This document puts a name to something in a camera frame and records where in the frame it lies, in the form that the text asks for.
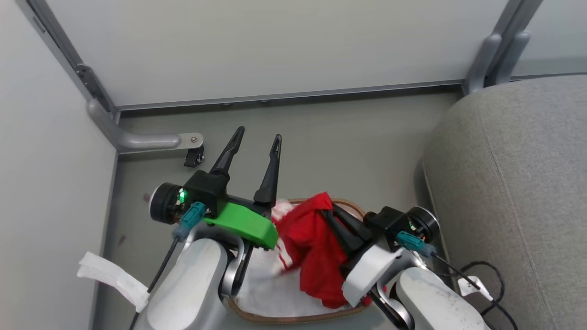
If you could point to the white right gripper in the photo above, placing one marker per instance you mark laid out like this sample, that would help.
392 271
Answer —
367 272

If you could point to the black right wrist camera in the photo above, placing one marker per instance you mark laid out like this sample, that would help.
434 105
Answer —
403 224

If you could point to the grey fabric sofa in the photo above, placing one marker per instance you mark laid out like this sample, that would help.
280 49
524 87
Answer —
513 201

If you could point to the grey metal double post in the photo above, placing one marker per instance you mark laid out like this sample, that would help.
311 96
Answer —
497 50

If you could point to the red garment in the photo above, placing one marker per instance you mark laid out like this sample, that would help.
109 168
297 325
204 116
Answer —
316 256

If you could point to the grey metal panel rail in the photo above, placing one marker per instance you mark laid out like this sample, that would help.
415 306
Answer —
284 95

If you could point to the black caster wheel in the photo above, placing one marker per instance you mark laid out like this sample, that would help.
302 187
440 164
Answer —
194 157

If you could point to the grey metal door stopper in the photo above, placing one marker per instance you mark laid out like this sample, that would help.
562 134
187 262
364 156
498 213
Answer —
137 140

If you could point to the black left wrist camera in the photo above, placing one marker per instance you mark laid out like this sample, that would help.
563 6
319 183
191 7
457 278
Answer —
202 190

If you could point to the brown rimmed laundry basket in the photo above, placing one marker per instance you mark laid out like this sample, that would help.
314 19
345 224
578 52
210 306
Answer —
298 318

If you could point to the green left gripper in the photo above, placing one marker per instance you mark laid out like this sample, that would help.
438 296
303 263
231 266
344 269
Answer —
243 222

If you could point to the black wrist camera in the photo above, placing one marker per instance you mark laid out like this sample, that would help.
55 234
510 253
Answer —
403 224
202 190

